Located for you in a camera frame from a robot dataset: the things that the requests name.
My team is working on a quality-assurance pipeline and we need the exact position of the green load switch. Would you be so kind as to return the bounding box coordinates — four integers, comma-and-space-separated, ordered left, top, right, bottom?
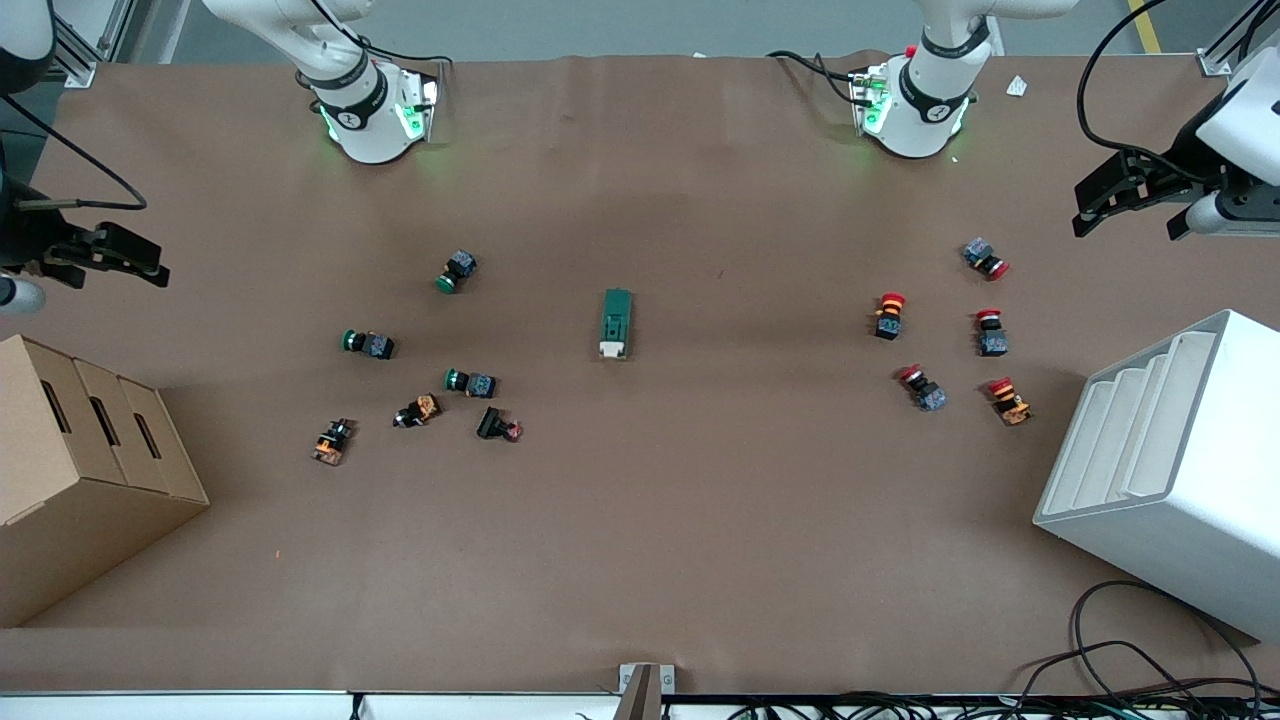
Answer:
599, 288, 633, 361

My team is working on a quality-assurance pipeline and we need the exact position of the brown cardboard box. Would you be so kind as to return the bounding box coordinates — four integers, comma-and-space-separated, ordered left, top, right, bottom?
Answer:
0, 335, 211, 629

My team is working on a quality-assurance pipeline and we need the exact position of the white stepped plastic rack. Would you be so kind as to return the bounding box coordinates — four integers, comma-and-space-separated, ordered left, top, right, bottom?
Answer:
1033, 309, 1280, 644

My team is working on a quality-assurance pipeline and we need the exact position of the brown paper table cover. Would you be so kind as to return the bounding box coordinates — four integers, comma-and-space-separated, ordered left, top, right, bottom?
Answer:
0, 52, 1280, 694

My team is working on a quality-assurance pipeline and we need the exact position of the aluminium frame profile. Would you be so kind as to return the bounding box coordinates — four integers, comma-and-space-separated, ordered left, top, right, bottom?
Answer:
1198, 0, 1280, 77
48, 0, 136, 89

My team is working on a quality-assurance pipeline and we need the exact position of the black base power cable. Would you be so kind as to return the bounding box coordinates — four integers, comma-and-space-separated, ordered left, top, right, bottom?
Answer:
768, 50, 863, 103
355, 38, 453, 69

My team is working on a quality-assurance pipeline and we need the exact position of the black looped floor cable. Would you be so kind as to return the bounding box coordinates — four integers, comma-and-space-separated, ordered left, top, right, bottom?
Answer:
1010, 580, 1263, 701

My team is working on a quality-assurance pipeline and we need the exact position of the grey metal bracket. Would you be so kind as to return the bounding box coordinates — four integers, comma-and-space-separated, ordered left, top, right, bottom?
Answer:
618, 663, 676, 720

